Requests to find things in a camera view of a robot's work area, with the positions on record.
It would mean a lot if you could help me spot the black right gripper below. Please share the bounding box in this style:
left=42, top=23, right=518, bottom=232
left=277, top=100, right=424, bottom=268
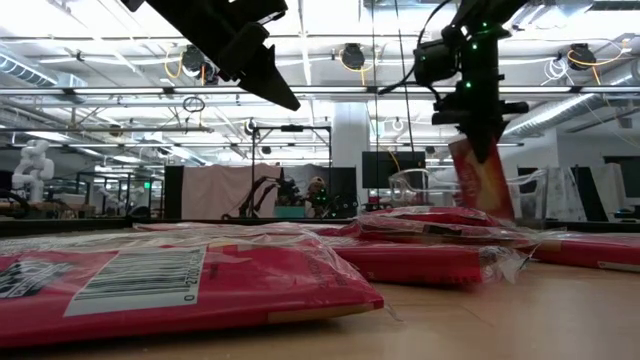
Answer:
left=432, top=64, right=530, bottom=164

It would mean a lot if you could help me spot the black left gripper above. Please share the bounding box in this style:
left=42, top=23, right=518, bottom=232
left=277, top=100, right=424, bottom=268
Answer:
left=145, top=0, right=301, bottom=112

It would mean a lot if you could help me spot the red popcorn bag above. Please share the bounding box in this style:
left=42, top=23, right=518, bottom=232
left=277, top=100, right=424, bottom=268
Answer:
left=367, top=206, right=504, bottom=227
left=446, top=135, right=517, bottom=221
left=0, top=222, right=385, bottom=349
left=309, top=219, right=544, bottom=250
left=529, top=230, right=640, bottom=274
left=319, top=234, right=526, bottom=287

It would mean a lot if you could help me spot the clear plastic basket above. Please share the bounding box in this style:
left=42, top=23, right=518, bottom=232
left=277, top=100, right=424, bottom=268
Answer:
left=388, top=167, right=549, bottom=224

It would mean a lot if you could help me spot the white patterned sheet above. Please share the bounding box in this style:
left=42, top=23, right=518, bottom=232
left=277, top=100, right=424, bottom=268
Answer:
left=543, top=167, right=576, bottom=221

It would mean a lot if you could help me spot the black monitor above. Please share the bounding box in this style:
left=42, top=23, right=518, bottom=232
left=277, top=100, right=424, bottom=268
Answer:
left=361, top=150, right=427, bottom=190

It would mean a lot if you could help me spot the white pillar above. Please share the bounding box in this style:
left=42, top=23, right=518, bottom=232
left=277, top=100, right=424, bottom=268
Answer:
left=332, top=102, right=372, bottom=204

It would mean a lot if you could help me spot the black divider panel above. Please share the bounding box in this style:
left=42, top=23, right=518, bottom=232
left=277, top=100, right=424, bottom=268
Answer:
left=574, top=165, right=607, bottom=222
left=163, top=164, right=185, bottom=220

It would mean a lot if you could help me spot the pink curtain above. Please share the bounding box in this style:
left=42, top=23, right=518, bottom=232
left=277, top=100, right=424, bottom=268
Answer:
left=180, top=163, right=284, bottom=220

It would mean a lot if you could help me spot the person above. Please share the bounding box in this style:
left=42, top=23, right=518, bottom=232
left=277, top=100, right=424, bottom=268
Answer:
left=305, top=175, right=329, bottom=211

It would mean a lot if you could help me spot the teal box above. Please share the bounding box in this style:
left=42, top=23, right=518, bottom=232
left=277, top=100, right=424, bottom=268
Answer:
left=273, top=205, right=307, bottom=219

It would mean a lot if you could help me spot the black ceiling cable reel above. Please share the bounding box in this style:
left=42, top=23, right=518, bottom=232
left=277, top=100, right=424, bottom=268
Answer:
left=339, top=42, right=367, bottom=71
left=180, top=43, right=220, bottom=85
left=567, top=42, right=597, bottom=71

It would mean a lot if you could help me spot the black stand frame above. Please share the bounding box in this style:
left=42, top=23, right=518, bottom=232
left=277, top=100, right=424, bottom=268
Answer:
left=251, top=124, right=332, bottom=221

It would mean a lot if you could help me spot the thin black hanging cable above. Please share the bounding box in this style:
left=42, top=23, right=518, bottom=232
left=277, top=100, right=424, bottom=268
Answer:
left=394, top=0, right=417, bottom=154

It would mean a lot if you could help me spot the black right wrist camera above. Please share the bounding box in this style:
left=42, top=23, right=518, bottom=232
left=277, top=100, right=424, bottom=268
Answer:
left=413, top=38, right=460, bottom=87

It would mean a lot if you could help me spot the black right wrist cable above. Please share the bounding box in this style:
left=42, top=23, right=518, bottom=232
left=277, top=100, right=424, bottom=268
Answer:
left=377, top=0, right=454, bottom=96

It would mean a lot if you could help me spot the black aluminium table frame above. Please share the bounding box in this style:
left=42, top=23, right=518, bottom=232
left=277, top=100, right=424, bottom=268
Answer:
left=0, top=217, right=640, bottom=237

